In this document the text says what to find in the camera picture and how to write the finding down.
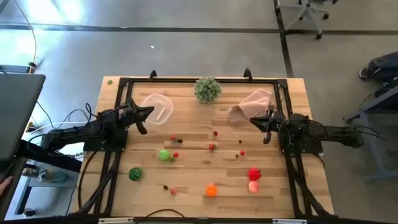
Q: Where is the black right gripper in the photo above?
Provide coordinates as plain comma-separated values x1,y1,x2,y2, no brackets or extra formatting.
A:
249,105,285,132

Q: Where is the potted green succulent plant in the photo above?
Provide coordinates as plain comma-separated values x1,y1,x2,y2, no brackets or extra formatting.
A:
194,76,223,104

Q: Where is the teal bottle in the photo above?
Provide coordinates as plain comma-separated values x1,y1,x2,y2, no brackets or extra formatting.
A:
37,167,68,184

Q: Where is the grey blue desk frame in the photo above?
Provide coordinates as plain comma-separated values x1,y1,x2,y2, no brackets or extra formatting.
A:
343,77,398,183

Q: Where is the black aluminium table frame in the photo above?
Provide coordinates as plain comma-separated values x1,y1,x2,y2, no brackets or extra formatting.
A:
72,77,335,218

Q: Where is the black floor cable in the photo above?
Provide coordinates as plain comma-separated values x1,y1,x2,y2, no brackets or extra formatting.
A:
36,101,96,125

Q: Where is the person's hand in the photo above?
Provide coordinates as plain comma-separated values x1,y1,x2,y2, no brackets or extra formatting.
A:
0,175,14,197

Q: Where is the pink toy peach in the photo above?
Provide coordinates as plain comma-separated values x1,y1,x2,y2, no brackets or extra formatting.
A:
248,180,261,194

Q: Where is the white floor cable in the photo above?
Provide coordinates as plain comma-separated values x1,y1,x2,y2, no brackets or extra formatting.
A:
30,120,93,133

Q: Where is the yellow hanging cable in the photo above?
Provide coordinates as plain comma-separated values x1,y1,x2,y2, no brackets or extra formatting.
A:
14,0,38,74

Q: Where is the black power cable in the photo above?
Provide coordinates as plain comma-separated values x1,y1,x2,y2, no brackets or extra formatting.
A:
135,208,187,224
77,151,99,212

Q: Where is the dark grey desk top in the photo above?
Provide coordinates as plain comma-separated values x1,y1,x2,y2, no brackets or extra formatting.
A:
0,73,47,162

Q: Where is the person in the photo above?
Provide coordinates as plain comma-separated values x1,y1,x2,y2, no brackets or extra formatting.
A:
359,51,398,83

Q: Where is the office chair base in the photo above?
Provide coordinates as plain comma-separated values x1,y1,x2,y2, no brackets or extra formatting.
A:
275,0,340,40

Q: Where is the large red toy fruit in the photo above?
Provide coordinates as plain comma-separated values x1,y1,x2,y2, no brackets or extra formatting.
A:
248,167,262,182

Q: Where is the white frame bracket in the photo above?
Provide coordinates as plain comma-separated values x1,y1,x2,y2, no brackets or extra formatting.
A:
272,218,308,224
98,217,135,224

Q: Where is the orange toy pumpkin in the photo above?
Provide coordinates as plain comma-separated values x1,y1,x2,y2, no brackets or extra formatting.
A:
205,184,218,198

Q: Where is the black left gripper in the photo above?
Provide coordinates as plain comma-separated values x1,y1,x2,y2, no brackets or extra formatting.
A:
119,97,155,126

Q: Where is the striped toy watermelon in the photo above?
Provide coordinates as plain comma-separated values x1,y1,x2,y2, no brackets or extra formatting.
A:
128,167,144,182

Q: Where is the beige folded cloth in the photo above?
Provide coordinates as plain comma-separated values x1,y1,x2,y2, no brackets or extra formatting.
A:
228,88,274,124

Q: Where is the clear plastic tupperware container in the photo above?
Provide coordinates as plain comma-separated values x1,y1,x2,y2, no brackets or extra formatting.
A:
140,93,174,126

